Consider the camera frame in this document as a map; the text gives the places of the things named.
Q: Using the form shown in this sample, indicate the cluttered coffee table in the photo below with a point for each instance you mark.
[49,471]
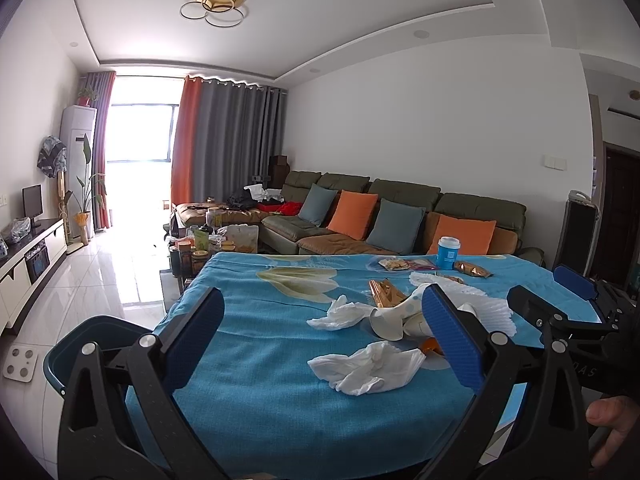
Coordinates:
[197,231]

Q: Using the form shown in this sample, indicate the green sectional sofa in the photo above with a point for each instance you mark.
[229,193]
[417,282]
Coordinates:
[283,232]

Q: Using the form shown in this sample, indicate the blue white coffee cup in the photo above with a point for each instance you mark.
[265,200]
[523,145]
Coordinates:
[447,252]

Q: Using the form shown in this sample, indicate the orange wrapper piece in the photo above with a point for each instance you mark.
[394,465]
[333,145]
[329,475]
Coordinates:
[430,345]

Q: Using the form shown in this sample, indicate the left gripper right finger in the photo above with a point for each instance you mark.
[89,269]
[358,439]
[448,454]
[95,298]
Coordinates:
[549,439]

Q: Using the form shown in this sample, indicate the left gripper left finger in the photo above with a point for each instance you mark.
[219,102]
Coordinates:
[120,419]

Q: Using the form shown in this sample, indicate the white black tv cabinet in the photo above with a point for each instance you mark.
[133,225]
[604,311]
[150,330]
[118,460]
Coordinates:
[27,269]

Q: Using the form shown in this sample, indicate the gold torn snack wrapper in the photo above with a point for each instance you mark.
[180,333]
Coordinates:
[385,294]

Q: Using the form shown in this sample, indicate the teal cushion far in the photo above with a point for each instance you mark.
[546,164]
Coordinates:
[317,204]

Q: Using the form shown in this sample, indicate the teal cushion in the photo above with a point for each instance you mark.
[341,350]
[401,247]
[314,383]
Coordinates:
[317,204]
[396,227]

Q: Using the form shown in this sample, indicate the small black monitor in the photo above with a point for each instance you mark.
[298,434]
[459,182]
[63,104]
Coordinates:
[32,204]

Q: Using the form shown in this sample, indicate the red cookie packet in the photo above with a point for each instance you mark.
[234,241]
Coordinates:
[421,264]

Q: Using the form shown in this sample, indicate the tall green potted plant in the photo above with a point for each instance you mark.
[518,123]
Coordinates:
[79,198]

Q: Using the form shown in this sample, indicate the orange cushion far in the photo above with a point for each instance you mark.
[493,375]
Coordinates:
[352,214]

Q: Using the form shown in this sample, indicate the white standing air conditioner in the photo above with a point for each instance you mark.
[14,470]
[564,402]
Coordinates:
[76,117]

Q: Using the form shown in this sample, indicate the white tissue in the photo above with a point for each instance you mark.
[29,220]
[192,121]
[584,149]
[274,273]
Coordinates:
[379,367]
[341,314]

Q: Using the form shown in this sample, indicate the white wall switch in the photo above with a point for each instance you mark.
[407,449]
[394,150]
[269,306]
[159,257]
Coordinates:
[555,163]

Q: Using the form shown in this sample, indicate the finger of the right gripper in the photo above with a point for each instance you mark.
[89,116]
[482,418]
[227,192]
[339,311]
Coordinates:
[585,288]
[549,319]

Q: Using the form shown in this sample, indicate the covered standing fan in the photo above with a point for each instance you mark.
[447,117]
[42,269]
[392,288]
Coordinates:
[52,162]

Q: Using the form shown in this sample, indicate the black appliance by door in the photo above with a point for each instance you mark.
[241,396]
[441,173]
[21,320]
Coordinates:
[578,238]

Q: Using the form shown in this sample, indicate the gold foil snack packet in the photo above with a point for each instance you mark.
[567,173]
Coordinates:
[471,269]

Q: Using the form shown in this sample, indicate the dark red curtain left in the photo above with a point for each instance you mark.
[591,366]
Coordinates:
[98,86]

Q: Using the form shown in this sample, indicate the white paper cup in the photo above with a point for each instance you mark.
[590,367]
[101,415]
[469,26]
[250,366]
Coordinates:
[404,320]

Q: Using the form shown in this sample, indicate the white bathroom scale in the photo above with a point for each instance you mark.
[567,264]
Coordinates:
[20,363]

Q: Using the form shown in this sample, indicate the blue floral tablecloth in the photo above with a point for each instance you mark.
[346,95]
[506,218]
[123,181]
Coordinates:
[257,406]

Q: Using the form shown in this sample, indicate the person's right hand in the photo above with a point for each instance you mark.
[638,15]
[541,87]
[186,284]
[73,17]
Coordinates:
[618,414]

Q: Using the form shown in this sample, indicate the teal cushion near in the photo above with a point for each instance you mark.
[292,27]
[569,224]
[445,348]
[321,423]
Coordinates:
[396,227]

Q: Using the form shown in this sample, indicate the white tissue back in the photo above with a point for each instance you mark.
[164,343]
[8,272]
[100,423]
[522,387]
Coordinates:
[341,314]

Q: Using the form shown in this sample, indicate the white tissue front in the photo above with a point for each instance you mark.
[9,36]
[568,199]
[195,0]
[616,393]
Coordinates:
[379,367]

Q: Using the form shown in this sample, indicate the clear cracker packet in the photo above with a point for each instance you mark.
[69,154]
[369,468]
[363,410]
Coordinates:
[394,264]

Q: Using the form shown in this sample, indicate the grey orange curtain right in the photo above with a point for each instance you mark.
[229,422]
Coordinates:
[226,134]

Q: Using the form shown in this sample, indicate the teal plastic trash bin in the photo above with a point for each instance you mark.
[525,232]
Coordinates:
[107,332]

